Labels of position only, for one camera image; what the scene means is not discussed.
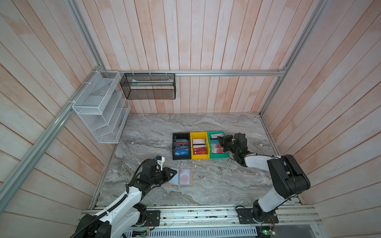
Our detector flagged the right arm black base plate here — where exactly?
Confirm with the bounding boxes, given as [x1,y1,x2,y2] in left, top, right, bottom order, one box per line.
[235,206,279,224]

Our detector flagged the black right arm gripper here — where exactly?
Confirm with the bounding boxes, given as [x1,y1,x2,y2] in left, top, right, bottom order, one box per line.
[217,135,239,156]

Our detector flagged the white wire mesh shelf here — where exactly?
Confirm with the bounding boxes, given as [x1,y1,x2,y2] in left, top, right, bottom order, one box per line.
[72,71,131,144]

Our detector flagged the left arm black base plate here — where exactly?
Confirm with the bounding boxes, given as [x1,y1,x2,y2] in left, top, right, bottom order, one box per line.
[121,208,161,228]

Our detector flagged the yellow plastic bin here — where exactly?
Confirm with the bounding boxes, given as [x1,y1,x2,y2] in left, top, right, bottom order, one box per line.
[190,132,210,160]

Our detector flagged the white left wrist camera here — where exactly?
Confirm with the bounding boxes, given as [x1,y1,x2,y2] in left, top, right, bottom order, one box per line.
[155,156,165,171]

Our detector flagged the black plastic bin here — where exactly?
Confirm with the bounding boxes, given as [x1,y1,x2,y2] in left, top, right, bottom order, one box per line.
[172,132,191,160]

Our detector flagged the silver VIP card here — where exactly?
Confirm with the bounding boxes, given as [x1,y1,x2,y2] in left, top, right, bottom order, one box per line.
[209,133,224,139]

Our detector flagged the green plastic bin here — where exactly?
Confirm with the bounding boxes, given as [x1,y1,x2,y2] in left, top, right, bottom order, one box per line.
[207,131,228,159]

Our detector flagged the white card red circles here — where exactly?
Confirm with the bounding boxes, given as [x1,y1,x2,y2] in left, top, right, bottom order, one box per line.
[179,169,191,185]

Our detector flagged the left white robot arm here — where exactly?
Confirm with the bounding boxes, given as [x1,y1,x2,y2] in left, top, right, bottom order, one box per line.
[72,156,178,238]

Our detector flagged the black mesh wall basket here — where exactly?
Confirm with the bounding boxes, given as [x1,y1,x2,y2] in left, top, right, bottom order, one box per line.
[120,72,176,100]

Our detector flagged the blue VIP card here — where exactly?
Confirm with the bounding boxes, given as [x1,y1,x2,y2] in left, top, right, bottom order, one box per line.
[175,147,189,156]

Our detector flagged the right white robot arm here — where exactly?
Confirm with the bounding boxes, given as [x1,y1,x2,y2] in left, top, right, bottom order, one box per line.
[217,133,311,221]

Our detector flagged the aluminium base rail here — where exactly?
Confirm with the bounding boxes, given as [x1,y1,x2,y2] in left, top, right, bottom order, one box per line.
[80,203,323,238]

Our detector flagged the tan leather card holder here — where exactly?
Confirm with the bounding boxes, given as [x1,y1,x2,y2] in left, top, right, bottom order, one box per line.
[166,168,193,186]

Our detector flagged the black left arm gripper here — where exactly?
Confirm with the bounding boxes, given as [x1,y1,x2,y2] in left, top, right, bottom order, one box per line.
[149,167,178,185]

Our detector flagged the red card in yellow bin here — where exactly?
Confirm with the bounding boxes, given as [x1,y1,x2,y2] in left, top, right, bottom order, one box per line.
[192,147,208,155]

